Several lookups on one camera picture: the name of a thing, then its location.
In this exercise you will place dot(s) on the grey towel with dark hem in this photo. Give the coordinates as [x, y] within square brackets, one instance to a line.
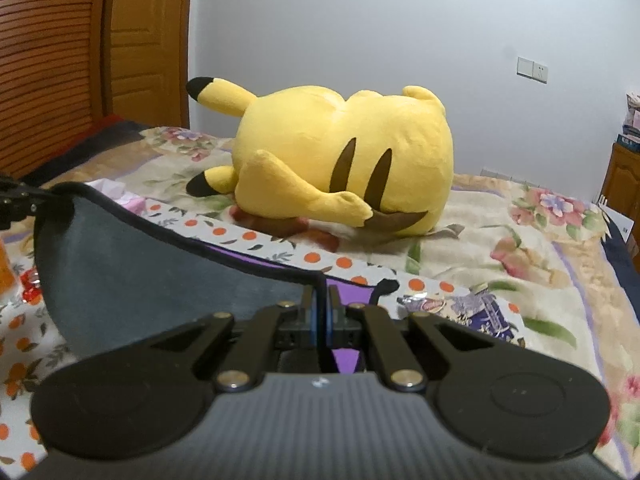
[150, 270]

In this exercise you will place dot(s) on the white box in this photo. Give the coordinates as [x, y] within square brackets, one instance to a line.
[617, 220]

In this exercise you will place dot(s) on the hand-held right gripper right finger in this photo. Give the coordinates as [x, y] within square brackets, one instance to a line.
[331, 321]

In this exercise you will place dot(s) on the yellow plush toy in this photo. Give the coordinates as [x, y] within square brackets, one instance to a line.
[310, 160]

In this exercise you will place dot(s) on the pink packet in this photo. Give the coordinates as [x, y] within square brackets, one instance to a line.
[125, 199]

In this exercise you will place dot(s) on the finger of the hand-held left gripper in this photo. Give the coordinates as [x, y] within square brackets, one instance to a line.
[16, 201]

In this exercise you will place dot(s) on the wooden door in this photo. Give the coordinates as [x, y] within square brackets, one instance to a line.
[145, 35]

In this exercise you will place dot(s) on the white cloth with orange dots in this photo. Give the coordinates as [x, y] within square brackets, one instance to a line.
[30, 360]

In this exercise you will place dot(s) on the slatted wooden headboard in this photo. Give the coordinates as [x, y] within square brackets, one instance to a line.
[45, 60]

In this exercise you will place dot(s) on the purple snack packet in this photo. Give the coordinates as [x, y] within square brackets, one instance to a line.
[480, 315]

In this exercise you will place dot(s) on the white wall socket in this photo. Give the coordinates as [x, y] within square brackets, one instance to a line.
[532, 69]

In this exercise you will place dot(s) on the orange plastic object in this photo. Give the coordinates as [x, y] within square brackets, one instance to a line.
[5, 270]

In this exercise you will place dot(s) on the floral bed blanket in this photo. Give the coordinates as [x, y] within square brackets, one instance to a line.
[500, 285]

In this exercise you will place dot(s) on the wooden cabinet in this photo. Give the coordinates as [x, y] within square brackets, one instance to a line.
[622, 180]

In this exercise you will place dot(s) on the red wrapped candy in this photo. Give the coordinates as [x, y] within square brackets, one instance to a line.
[31, 285]

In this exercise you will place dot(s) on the boxes and packets pile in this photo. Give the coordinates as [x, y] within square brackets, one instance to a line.
[631, 120]

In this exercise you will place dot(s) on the dark blanket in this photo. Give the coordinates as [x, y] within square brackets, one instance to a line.
[90, 145]

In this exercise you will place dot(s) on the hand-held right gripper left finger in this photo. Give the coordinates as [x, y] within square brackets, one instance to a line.
[312, 321]

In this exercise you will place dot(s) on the dark blue cloth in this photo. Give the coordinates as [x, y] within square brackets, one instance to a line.
[622, 270]

